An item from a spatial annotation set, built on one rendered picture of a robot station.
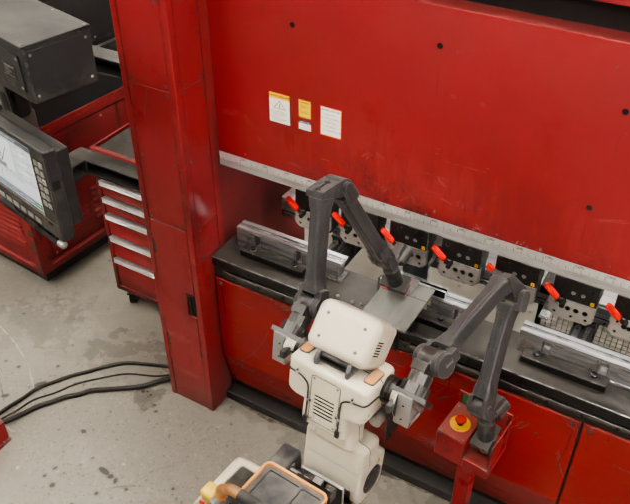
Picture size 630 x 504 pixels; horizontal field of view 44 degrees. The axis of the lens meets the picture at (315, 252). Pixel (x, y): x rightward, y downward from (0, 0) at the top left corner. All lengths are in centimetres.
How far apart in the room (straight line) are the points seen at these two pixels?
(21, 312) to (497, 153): 293
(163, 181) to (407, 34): 114
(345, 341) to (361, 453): 44
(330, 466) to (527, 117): 126
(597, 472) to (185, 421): 185
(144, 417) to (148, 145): 142
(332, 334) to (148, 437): 172
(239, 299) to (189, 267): 26
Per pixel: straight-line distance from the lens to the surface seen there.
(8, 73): 272
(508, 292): 250
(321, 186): 240
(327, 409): 236
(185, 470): 366
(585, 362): 291
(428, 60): 250
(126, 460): 375
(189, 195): 305
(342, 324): 226
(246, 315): 341
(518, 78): 241
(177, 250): 326
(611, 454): 300
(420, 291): 294
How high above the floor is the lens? 290
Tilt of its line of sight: 38 degrees down
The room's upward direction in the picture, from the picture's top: straight up
